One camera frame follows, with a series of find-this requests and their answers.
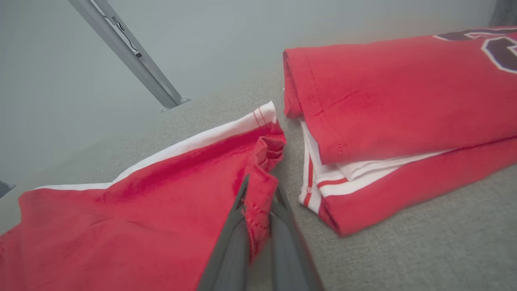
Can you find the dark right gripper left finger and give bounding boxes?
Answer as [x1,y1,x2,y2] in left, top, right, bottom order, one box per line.
[197,175,251,291]

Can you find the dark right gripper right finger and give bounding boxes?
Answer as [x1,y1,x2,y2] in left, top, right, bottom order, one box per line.
[270,186,324,291]

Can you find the red white sports shorts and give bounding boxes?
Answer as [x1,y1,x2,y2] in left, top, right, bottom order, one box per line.
[0,101,287,291]

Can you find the red white sports jersey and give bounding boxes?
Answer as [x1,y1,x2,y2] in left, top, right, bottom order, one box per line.
[283,26,517,238]

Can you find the grey metal post with feet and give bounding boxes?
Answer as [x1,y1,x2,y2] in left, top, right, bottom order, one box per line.
[68,0,191,112]

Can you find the grey wall base rail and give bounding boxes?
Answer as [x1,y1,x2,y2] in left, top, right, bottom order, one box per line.
[0,181,17,199]

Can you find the thin black cable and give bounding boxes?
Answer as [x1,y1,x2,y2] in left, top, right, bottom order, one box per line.
[91,0,143,58]

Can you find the grey metal frame bar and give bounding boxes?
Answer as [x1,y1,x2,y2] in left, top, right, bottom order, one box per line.
[490,0,517,27]

